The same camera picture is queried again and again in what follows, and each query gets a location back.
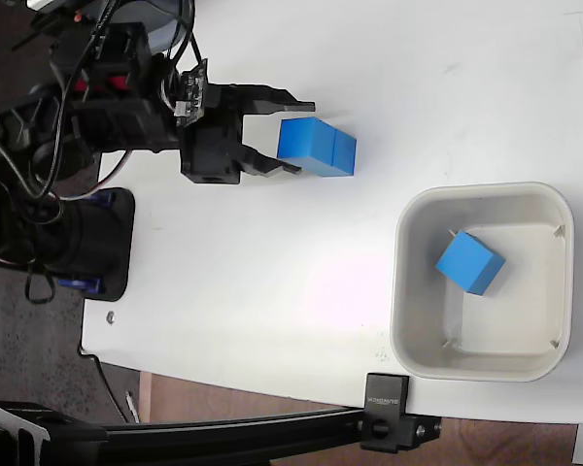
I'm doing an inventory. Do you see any black table clamp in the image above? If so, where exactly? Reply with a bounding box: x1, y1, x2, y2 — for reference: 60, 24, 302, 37
359, 372, 441, 453

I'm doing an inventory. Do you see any white square plastic bin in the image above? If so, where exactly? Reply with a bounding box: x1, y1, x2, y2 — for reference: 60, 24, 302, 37
390, 181, 575, 383

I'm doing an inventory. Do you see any thin black cable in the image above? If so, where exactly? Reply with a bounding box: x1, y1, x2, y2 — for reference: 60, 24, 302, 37
79, 345, 128, 424

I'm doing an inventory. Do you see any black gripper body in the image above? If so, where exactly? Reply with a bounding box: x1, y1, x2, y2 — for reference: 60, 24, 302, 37
179, 82, 247, 186

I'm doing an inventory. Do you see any green camera circuit board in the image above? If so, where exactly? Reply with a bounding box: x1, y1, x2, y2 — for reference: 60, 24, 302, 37
173, 58, 211, 129

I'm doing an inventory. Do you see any black tripod with red light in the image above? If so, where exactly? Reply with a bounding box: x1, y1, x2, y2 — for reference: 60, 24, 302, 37
11, 8, 98, 54

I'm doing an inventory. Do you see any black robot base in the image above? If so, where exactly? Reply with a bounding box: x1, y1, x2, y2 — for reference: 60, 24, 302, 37
52, 186, 137, 301

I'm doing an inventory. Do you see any black six-joint robot arm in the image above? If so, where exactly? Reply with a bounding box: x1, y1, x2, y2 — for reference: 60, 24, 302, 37
0, 21, 186, 292

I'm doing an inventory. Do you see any gray monitor stand base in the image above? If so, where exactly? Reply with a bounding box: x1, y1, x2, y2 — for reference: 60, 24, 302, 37
120, 0, 191, 55

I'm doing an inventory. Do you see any black looping cable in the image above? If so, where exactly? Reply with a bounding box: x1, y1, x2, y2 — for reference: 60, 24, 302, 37
162, 0, 203, 74

